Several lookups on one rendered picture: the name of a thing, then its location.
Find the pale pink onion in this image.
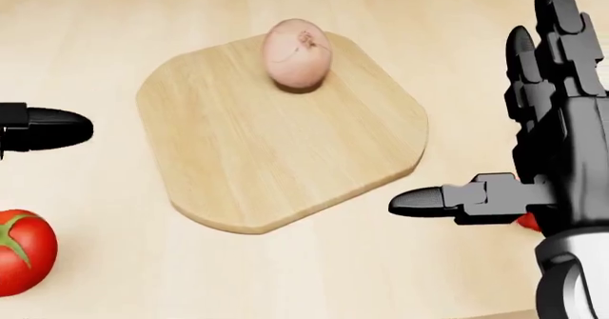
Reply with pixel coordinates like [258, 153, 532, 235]
[263, 18, 332, 89]

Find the light wooden cutting board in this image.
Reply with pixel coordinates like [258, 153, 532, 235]
[134, 30, 430, 235]

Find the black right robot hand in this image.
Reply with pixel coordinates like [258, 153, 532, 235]
[388, 0, 609, 239]

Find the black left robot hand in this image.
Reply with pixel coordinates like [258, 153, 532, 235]
[0, 102, 94, 162]

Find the red bell pepper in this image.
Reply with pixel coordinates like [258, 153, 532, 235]
[516, 212, 543, 233]

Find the red tomato with green stem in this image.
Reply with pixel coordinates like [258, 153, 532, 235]
[0, 209, 59, 297]

